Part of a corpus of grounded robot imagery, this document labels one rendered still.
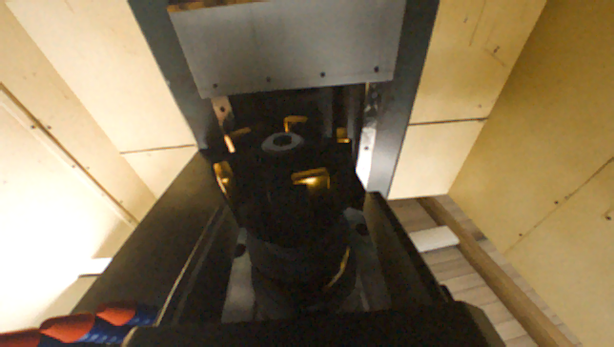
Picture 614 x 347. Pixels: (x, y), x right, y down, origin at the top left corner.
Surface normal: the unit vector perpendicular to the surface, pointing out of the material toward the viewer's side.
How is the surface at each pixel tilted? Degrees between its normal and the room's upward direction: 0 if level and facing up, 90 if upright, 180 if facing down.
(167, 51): 90
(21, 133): 90
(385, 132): 90
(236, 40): 90
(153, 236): 180
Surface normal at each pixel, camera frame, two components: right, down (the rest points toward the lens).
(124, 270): -0.07, -0.79
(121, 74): 0.05, 0.61
